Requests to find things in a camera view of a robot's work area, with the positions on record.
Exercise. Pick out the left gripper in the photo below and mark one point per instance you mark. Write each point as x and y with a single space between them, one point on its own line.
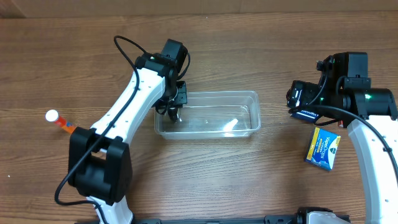
177 99

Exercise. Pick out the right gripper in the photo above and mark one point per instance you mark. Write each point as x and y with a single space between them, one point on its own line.
298 95

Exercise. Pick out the black bottle white cap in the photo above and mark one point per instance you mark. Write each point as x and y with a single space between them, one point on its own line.
173 114

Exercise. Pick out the white and navy medicine box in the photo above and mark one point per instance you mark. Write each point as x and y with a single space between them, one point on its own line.
308 116

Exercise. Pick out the blue yellow VapoDrops box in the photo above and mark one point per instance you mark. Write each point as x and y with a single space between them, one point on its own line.
322 149

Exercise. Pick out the orange tube white cap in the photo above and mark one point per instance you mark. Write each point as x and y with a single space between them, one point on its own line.
53 116

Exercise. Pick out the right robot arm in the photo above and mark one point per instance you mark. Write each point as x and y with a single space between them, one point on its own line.
344 96

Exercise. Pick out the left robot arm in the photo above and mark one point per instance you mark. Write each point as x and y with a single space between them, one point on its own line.
99 163

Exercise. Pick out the clear plastic container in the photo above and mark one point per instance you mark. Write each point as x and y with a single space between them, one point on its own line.
211 115

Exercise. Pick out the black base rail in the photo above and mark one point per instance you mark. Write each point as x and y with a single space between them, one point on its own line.
303 215

